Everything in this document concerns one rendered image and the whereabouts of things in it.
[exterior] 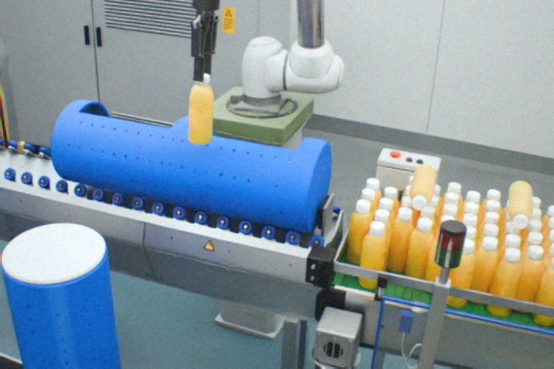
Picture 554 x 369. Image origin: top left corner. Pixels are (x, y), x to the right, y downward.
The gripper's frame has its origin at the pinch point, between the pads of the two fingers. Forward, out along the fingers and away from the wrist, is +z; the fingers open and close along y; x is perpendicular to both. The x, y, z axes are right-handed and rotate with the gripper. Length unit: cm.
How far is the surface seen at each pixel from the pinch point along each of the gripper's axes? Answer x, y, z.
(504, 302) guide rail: 92, 3, 48
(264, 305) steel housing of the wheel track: 21, -11, 79
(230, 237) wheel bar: 10, -5, 53
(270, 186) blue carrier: 22.6, -1.0, 31.3
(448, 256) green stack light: 75, 24, 27
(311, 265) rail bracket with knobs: 39, 8, 48
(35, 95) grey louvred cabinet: -205, -175, 87
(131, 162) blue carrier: -22.5, 0.1, 33.4
